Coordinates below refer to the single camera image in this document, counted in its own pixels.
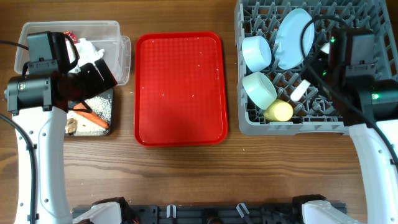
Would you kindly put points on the large light blue plate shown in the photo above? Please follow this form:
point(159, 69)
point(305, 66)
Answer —
point(287, 40)

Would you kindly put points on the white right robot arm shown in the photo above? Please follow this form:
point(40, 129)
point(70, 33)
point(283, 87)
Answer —
point(346, 74)

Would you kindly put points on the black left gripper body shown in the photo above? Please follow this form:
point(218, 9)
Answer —
point(87, 83)

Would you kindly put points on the clear plastic bin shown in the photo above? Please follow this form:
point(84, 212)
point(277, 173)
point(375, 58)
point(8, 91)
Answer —
point(104, 35)

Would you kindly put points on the grey dishwasher rack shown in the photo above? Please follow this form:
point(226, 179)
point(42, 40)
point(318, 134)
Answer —
point(313, 113)

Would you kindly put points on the green bowl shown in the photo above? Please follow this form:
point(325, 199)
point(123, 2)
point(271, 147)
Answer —
point(259, 89)

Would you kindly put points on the black tray bin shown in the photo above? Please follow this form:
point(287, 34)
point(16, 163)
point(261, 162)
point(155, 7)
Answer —
point(105, 112)

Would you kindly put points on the white rice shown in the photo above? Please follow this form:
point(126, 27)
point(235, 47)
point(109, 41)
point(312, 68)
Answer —
point(99, 105)

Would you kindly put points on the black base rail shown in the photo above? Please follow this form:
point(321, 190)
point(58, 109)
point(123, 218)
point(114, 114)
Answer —
point(267, 213)

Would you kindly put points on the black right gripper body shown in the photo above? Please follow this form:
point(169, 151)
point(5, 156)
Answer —
point(319, 69)

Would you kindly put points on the red snack wrapper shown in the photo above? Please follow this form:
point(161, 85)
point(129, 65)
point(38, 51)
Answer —
point(72, 36)

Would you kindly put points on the brown food scrap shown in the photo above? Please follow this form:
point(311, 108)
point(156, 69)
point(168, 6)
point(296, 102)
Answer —
point(71, 126)

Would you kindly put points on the small light blue bowl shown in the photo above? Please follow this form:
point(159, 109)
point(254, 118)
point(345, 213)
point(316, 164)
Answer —
point(256, 53)

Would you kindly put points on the white tissue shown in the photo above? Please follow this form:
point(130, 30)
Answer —
point(87, 52)

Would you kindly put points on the white plastic spoon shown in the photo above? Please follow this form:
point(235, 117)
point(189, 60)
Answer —
point(300, 90)

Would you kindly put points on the orange carrot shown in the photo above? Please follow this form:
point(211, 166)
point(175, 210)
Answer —
point(83, 111)

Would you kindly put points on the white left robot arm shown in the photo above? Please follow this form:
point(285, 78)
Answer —
point(38, 101)

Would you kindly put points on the yellow plastic cup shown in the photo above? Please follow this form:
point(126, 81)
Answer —
point(279, 110)

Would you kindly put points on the red serving tray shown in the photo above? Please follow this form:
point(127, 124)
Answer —
point(179, 96)

